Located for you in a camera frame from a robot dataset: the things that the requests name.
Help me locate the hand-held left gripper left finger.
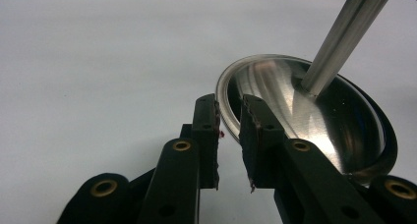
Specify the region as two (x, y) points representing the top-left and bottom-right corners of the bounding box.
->
(180, 92), (221, 191)

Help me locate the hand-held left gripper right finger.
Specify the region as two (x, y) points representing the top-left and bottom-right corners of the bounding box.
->
(238, 93), (292, 195)

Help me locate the steel utensil stand with hooks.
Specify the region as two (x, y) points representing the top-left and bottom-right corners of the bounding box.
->
(215, 0), (399, 187)

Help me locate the light blue table mat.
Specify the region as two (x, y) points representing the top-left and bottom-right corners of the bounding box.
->
(0, 0), (417, 224)

